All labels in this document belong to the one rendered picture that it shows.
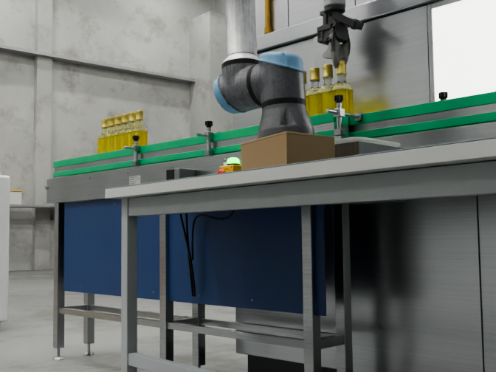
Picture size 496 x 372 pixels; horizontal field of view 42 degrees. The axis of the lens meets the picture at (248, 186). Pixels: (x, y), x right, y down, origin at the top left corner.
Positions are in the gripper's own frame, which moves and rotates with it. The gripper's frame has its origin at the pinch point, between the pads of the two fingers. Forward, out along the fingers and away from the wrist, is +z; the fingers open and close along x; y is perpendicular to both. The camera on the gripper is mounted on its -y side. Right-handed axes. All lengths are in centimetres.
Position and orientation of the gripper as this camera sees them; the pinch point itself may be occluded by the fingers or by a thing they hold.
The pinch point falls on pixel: (341, 64)
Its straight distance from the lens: 226.5
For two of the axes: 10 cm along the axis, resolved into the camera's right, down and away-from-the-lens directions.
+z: 0.1, 10.0, -0.8
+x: -7.1, -0.4, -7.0
